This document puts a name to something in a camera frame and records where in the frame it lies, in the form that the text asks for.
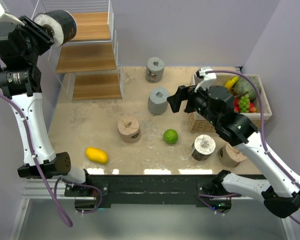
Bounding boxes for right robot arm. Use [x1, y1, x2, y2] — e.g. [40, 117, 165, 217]
[167, 85, 300, 219]

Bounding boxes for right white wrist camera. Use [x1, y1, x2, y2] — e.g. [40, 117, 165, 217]
[194, 66, 217, 93]

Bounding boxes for red apples cluster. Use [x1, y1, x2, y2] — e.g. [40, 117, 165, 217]
[234, 98, 257, 113]

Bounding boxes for brown paper roll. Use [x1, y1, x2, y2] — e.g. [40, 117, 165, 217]
[117, 116, 141, 143]
[217, 143, 248, 168]

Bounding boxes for yellow mango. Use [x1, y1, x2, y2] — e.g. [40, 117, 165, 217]
[85, 147, 109, 164]

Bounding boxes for black paper roll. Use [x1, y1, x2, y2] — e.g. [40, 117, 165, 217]
[33, 9, 77, 48]
[191, 134, 216, 161]

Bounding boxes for white wire wooden shelf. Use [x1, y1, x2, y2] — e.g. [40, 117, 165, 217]
[33, 0, 123, 102]

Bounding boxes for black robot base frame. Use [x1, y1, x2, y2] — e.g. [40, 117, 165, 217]
[63, 172, 266, 213]

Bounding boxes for green melon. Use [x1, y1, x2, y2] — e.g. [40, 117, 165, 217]
[233, 75, 261, 101]

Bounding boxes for far grey paper roll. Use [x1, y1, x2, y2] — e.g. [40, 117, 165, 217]
[145, 57, 165, 83]

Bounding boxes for grey paper roll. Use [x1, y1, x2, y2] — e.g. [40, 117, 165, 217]
[147, 86, 170, 115]
[145, 57, 165, 83]

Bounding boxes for green grapes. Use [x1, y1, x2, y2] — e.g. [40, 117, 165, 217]
[238, 94, 250, 113]

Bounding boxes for near grey paper roll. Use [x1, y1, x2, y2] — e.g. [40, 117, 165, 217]
[147, 86, 170, 115]

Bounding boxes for green lime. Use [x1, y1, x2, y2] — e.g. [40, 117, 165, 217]
[163, 129, 179, 145]

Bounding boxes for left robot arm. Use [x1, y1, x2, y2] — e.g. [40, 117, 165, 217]
[0, 10, 94, 196]

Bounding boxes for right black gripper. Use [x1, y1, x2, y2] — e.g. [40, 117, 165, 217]
[167, 80, 220, 127]

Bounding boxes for yellow banana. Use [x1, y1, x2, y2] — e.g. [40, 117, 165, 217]
[224, 76, 240, 91]

